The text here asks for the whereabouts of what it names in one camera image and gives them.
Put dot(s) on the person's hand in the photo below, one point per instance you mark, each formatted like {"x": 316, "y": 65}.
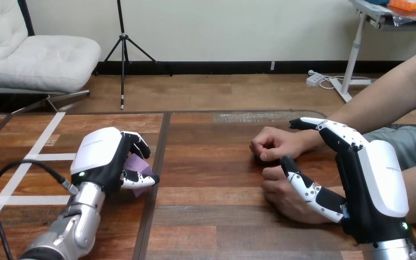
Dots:
{"x": 283, "y": 197}
{"x": 283, "y": 143}

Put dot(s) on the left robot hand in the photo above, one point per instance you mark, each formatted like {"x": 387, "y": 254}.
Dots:
{"x": 98, "y": 154}

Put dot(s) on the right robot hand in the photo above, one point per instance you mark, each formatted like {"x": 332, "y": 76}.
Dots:
{"x": 373, "y": 193}

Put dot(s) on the purple block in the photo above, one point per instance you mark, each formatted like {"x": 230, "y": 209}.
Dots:
{"x": 136, "y": 165}

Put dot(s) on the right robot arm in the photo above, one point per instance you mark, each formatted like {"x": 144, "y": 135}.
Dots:
{"x": 387, "y": 251}

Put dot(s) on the person's body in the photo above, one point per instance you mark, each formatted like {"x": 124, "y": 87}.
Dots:
{"x": 409, "y": 143}

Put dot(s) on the white power strip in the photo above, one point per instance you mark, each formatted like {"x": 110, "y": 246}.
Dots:
{"x": 314, "y": 79}

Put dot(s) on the black tripod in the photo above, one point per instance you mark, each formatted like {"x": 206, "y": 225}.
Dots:
{"x": 123, "y": 54}

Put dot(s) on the white cushioned chair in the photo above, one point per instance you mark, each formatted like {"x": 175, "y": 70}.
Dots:
{"x": 39, "y": 61}

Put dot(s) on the white desk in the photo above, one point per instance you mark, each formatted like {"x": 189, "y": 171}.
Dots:
{"x": 353, "y": 54}

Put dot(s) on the orange thing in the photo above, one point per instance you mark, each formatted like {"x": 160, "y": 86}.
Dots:
{"x": 409, "y": 4}

